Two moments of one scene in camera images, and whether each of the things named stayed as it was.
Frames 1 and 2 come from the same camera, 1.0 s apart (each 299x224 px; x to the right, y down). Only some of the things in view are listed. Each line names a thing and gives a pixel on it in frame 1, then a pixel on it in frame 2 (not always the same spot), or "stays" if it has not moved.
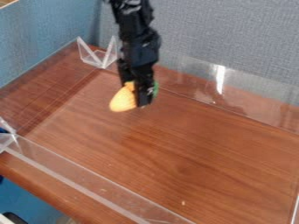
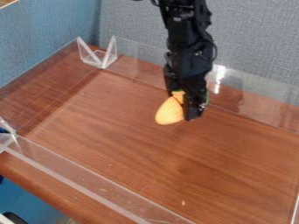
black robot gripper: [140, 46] → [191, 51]
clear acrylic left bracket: [9, 142] stays
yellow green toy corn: [124, 99] → [171, 111]
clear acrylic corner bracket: [97, 58] stays
